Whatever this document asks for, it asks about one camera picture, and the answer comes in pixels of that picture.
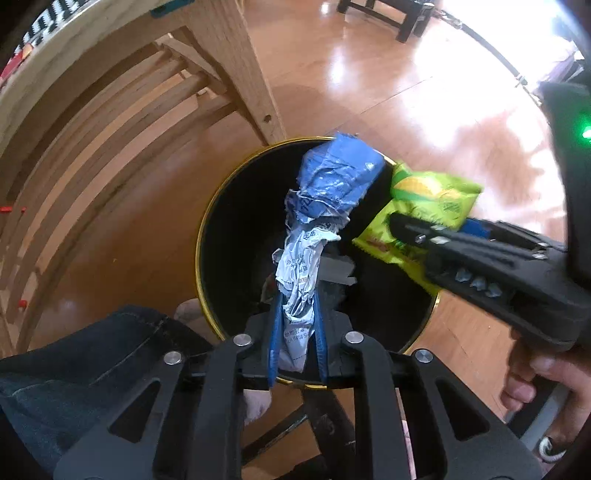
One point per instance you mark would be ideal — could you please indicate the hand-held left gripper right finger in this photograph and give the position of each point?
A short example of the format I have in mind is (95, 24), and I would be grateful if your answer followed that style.
(321, 341)

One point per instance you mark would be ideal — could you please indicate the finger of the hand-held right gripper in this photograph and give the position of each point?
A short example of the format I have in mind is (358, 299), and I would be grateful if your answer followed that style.
(508, 233)
(415, 230)

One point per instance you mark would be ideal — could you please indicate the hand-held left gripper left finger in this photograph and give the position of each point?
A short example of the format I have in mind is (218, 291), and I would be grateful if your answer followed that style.
(275, 332)

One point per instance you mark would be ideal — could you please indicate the green snack packet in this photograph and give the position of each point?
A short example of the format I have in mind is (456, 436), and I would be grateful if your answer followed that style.
(429, 189)

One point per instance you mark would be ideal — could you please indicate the blue white wrapper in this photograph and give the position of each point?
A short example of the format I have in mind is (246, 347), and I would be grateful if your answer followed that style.
(337, 175)

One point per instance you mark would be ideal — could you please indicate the black bin with gold rim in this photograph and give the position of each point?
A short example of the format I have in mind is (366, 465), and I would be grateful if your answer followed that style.
(240, 230)

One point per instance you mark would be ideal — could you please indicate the person's right hand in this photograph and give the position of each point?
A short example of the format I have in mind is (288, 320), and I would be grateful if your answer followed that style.
(526, 392)

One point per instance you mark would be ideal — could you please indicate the person's foot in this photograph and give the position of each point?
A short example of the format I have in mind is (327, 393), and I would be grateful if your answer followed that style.
(189, 316)

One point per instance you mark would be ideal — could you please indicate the person's leg in jeans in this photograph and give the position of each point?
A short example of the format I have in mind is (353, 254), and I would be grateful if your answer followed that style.
(69, 369)

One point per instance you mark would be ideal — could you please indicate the wooden table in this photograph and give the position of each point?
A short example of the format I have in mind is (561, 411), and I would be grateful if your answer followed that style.
(231, 46)

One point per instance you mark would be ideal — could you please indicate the wooden slatted chair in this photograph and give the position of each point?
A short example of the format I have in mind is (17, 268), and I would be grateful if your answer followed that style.
(92, 138)

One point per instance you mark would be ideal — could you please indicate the black white striped blanket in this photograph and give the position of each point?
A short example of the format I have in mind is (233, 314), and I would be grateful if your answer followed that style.
(55, 14)

